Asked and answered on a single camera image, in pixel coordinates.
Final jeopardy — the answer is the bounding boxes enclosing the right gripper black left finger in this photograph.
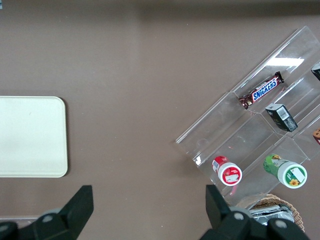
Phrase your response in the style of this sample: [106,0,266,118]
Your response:
[0,184,95,240]

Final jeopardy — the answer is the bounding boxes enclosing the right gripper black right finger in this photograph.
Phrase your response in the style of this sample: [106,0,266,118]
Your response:
[199,184,311,240]

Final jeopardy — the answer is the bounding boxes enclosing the wicker basket holding foil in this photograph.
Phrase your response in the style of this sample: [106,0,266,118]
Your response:
[234,193,306,233]

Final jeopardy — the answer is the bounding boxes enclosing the cream rectangular plastic tray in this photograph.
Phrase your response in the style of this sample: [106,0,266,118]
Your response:
[0,96,69,178]

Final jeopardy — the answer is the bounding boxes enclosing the red white-capped snack can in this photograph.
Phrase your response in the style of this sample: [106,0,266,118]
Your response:
[211,155,243,186]

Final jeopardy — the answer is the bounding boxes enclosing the silver foil packet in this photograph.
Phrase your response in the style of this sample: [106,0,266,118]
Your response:
[249,203,295,226]

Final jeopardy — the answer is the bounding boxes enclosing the clear acrylic stepped display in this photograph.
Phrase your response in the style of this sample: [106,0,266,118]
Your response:
[174,25,320,212]

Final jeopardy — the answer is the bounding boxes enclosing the green white-capped snack can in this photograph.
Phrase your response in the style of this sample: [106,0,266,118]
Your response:
[262,154,308,188]

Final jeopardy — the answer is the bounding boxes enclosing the small black barcode box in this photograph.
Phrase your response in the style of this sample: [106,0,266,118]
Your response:
[264,103,299,133]

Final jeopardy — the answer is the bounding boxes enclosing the brown cookie box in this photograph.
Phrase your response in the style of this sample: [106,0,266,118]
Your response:
[311,127,320,147]

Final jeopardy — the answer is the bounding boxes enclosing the Snickers chocolate bar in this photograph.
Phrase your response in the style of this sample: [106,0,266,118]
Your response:
[238,71,285,110]

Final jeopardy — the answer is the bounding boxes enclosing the dark small packet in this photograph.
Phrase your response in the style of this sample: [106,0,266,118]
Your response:
[310,63,320,82]

